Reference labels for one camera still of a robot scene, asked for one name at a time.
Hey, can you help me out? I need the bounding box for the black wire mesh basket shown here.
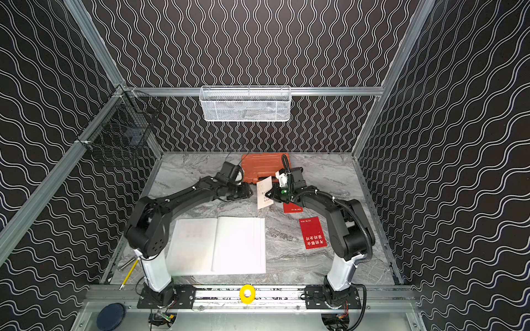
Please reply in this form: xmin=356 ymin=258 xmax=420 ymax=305
xmin=83 ymin=91 xmax=162 ymax=168

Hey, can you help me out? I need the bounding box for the beige card small red text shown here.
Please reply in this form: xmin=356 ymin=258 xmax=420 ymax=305
xmin=257 ymin=177 xmax=274 ymax=210

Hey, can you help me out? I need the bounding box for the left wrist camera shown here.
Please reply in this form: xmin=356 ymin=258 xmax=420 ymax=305
xmin=216 ymin=161 xmax=244 ymax=184

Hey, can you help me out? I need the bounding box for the orange plastic tool case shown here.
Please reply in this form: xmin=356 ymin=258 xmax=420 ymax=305
xmin=240 ymin=153 xmax=291 ymax=184

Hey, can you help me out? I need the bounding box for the dark blue round disc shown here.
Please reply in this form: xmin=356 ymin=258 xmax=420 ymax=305
xmin=96 ymin=303 xmax=126 ymax=331

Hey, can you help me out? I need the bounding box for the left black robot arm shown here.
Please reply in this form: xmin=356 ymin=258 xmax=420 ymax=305
xmin=124 ymin=177 xmax=253 ymax=293

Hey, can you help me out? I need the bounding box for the red card top row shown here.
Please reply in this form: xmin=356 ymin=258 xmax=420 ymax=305
xmin=283 ymin=203 xmax=303 ymax=214

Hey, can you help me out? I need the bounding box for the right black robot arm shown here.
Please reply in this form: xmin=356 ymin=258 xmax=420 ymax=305
xmin=266 ymin=167 xmax=375 ymax=307

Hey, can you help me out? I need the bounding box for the white photo album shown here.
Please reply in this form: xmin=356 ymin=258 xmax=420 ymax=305
xmin=166 ymin=217 xmax=266 ymax=277

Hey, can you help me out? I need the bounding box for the white wire mesh basket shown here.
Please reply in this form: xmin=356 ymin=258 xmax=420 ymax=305
xmin=199 ymin=86 xmax=292 ymax=122

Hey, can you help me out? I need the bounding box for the yellow pencil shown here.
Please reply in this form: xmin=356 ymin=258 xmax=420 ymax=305
xmin=120 ymin=257 xmax=140 ymax=290

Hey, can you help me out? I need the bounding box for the yellow tape roll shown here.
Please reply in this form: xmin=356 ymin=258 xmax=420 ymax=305
xmin=240 ymin=284 xmax=256 ymax=305

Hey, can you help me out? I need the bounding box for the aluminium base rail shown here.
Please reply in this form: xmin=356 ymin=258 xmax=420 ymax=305
xmin=82 ymin=283 xmax=419 ymax=313

